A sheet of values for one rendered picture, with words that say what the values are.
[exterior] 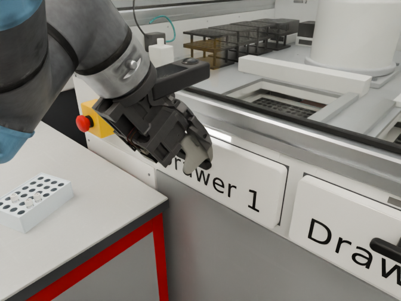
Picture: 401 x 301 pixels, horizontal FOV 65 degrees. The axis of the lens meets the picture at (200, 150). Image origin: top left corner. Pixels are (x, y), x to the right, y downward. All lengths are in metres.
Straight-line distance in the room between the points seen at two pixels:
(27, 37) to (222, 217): 0.50
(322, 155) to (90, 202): 0.47
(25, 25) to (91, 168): 0.65
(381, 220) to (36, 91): 0.38
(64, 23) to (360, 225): 0.39
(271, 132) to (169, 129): 0.15
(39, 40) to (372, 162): 0.36
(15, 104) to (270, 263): 0.48
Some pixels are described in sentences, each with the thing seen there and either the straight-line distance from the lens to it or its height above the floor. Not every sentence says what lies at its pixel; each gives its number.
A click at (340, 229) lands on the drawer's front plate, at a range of 0.47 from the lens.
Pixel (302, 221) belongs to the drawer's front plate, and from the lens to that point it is 0.49.
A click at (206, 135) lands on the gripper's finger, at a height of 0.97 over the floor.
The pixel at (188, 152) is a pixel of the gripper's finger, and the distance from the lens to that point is 0.46.
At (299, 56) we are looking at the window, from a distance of 0.44.
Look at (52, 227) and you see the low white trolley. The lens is 0.67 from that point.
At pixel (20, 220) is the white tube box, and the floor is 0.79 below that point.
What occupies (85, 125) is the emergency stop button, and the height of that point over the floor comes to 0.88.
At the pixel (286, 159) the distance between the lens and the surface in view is 0.47.
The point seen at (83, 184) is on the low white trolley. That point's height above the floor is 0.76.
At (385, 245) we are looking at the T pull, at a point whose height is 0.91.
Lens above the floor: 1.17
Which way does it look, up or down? 29 degrees down
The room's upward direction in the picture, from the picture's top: straight up
